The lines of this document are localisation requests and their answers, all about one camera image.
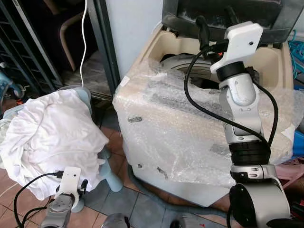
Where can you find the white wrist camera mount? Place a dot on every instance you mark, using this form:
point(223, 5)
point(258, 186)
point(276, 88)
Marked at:
point(70, 180)
point(240, 42)

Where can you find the dark grey washer lid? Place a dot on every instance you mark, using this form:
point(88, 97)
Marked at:
point(266, 21)

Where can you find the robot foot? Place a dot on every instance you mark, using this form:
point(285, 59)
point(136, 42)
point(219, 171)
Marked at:
point(115, 221)
point(185, 223)

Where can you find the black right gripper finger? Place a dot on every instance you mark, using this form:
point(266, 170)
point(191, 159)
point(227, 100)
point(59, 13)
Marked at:
point(232, 15)
point(203, 31)

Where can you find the clear bubble wrap sheet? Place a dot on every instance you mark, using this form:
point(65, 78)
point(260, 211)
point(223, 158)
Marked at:
point(190, 137)

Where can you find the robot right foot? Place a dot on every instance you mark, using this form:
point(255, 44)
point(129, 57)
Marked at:
point(185, 223)

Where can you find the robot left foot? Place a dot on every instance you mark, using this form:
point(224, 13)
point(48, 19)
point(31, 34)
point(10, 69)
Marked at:
point(115, 221)

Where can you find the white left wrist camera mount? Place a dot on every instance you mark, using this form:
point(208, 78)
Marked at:
point(70, 180)

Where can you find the light blue plastic stool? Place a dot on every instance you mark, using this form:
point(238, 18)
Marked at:
point(110, 178)

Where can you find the blue plastic basin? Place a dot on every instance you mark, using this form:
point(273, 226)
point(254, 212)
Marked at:
point(298, 142)

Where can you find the dark metal shelf post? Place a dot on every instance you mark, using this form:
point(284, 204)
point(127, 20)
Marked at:
point(105, 47)

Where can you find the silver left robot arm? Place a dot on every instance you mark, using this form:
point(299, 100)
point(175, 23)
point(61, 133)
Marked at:
point(59, 211)

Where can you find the teal plastic clothes hanger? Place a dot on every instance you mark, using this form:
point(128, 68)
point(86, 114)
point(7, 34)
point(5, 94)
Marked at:
point(297, 52)

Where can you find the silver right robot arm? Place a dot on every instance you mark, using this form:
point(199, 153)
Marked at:
point(242, 92)

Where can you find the white shirt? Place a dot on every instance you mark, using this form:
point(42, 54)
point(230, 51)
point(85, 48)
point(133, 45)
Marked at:
point(52, 137)

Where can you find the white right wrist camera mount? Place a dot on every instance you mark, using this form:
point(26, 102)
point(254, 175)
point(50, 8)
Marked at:
point(240, 42)

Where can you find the bent wooden chair frame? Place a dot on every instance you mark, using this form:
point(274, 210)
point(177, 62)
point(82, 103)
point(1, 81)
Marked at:
point(66, 35)

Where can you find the pink plastic stool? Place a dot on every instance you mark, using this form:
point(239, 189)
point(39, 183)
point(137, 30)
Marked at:
point(289, 171)

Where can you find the beige top-loading washing machine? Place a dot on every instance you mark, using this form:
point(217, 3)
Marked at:
point(156, 142)

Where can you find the black metal rack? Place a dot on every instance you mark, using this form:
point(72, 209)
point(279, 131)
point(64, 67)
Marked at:
point(28, 52)

